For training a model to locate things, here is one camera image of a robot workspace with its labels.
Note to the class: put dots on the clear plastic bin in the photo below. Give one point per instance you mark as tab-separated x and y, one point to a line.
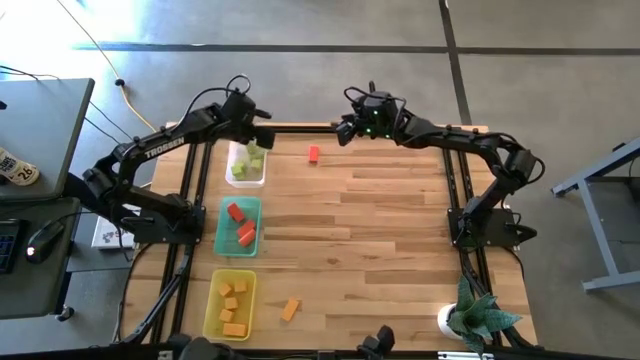
234	150

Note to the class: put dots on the black caster wheel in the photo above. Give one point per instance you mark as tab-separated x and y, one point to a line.
64	314

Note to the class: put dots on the teal plastic bin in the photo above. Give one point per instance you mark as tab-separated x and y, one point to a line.
250	210

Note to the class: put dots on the grey metal table frame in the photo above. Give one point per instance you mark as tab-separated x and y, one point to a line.
600	165

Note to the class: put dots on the silver metal bracket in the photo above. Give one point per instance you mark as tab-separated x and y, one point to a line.
465	356

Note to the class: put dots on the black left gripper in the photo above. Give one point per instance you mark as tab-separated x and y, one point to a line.
265	138

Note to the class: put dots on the grey desk top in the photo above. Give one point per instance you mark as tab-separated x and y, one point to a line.
45	130

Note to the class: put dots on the orange rectangular wooden block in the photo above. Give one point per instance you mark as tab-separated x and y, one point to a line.
290	309
234	329

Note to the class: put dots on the black computer mouse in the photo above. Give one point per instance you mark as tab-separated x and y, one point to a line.
44	242

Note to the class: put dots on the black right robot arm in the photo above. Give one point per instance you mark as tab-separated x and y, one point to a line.
460	140

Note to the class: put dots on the green wooden cube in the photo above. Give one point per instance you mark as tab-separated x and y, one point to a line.
256	164
239	166
240	175

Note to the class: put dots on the white printed box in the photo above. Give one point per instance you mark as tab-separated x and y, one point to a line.
107	235

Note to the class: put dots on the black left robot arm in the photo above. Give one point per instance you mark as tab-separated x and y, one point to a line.
165	142

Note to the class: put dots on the yellow plastic bin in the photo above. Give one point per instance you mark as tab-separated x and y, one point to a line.
247	320

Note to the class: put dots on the dark desk top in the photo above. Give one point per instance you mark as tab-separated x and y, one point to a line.
30	285

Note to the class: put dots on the orange wooden cube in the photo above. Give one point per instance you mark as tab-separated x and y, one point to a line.
226	315
231	303
240	286
225	289

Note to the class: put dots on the snake plant in white pot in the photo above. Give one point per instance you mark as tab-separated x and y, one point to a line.
472	317

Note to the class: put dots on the black aluminium table frame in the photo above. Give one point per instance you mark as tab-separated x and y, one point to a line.
300	129

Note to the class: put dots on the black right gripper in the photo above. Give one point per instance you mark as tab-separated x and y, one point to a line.
346	133

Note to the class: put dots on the black keyboard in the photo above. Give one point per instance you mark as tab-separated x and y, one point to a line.
6	247

